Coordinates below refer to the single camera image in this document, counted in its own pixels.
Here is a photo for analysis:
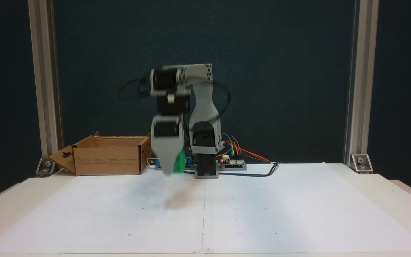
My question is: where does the blue circuit board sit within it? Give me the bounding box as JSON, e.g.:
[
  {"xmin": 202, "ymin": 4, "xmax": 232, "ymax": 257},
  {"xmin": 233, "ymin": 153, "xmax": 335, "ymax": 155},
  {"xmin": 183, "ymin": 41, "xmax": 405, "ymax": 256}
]
[{"xmin": 155, "ymin": 156, "xmax": 195, "ymax": 167}]

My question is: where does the black motor cable bundle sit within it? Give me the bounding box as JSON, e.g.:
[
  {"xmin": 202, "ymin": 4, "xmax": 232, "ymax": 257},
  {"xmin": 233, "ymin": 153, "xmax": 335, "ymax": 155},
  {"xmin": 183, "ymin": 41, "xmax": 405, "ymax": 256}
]
[{"xmin": 191, "ymin": 80, "xmax": 232, "ymax": 122}]

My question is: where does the grey board mount plate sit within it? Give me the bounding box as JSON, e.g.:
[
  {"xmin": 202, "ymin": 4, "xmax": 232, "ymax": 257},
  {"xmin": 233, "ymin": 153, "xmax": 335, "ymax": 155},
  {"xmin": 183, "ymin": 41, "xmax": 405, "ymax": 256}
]
[{"xmin": 154, "ymin": 163, "xmax": 248, "ymax": 171}]

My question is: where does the orange jumper wire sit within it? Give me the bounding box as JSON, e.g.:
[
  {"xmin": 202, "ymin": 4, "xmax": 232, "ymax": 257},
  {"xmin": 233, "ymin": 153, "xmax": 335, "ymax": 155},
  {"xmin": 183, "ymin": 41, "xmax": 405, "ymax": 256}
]
[{"xmin": 226, "ymin": 140, "xmax": 271, "ymax": 162}]

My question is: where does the green die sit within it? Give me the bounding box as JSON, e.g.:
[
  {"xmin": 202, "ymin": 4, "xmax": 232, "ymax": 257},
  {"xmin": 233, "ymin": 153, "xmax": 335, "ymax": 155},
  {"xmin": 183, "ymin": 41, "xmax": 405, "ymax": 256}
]
[{"xmin": 173, "ymin": 149, "xmax": 186, "ymax": 174}]

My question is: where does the green jumper wire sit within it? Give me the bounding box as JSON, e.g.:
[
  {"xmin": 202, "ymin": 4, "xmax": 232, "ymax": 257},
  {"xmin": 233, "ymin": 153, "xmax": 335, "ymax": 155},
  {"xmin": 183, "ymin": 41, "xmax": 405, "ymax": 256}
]
[{"xmin": 222, "ymin": 133, "xmax": 236, "ymax": 157}]

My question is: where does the circuit board with jumper wires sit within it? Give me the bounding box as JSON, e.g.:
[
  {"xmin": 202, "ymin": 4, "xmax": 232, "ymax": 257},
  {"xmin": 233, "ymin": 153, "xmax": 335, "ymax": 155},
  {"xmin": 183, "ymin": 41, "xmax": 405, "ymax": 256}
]
[{"xmin": 220, "ymin": 155, "xmax": 245, "ymax": 165}]

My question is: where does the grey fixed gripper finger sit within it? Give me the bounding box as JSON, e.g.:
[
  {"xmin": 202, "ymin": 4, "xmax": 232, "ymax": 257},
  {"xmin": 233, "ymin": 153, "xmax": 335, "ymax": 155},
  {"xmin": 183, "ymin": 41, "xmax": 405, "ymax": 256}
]
[{"xmin": 151, "ymin": 137, "xmax": 184, "ymax": 176}]

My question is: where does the aluminium frame post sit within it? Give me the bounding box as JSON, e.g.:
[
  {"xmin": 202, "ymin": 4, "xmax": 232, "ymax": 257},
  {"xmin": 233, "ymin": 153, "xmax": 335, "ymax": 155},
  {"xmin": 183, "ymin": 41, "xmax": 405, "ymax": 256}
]
[
  {"xmin": 28, "ymin": 0, "xmax": 64, "ymax": 168},
  {"xmin": 344, "ymin": 0, "xmax": 379, "ymax": 166}
]

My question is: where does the open cardboard box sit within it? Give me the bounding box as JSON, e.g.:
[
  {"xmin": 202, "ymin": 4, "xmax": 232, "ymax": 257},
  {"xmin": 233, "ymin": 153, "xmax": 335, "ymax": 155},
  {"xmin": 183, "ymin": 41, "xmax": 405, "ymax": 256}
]
[{"xmin": 48, "ymin": 131, "xmax": 154, "ymax": 176}]

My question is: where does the long black cable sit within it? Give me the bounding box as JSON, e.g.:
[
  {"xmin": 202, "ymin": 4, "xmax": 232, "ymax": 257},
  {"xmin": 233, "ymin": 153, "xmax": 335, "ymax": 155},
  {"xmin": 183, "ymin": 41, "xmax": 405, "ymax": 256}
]
[{"xmin": 183, "ymin": 162, "xmax": 279, "ymax": 177}]

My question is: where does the yellow jumper wire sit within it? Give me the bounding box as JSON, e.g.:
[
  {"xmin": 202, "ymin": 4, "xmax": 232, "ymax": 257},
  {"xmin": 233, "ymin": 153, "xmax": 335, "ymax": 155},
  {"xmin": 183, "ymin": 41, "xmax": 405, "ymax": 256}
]
[{"xmin": 215, "ymin": 142, "xmax": 239, "ymax": 158}]

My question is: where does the black motor cable loop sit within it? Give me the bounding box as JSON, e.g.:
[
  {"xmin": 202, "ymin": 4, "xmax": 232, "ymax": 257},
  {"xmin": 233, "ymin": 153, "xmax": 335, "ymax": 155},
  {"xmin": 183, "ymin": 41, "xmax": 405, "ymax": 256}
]
[{"xmin": 117, "ymin": 76, "xmax": 153, "ymax": 101}]

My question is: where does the metal corner bracket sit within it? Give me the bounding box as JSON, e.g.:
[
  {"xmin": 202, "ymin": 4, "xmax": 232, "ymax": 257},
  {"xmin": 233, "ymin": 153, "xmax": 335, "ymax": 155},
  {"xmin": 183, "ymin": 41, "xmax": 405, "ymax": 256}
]
[
  {"xmin": 350, "ymin": 154, "xmax": 373, "ymax": 175},
  {"xmin": 36, "ymin": 157, "xmax": 55, "ymax": 177}
]

